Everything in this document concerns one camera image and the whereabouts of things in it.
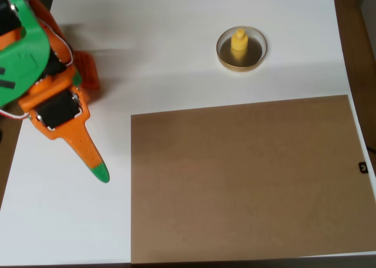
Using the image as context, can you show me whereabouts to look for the round shallow tin dish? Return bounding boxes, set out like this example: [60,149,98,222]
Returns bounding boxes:
[216,25,268,73]

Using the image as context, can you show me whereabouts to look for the brown cardboard board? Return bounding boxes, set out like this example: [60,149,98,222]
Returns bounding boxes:
[130,94,376,264]

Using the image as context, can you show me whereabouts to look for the small yellow plastic piece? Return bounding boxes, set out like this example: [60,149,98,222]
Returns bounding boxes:
[230,28,249,61]

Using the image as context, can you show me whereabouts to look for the white panel sheet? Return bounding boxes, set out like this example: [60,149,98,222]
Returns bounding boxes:
[0,0,376,266]

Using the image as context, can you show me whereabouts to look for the white red black servo cable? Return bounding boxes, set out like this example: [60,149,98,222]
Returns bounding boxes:
[0,108,31,121]

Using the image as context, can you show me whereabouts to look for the orange robot base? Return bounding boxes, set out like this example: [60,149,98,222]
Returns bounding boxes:
[73,51,100,90]

